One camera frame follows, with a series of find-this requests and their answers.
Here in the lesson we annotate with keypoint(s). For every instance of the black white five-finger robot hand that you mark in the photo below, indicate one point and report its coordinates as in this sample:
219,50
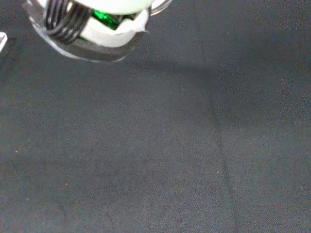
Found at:
109,36

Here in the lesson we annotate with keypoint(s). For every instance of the clear acrylic funnel stand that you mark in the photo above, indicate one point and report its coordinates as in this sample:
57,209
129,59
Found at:
2,41

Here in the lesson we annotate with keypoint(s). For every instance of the black cloth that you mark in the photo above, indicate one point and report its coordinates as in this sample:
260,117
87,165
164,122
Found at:
155,145

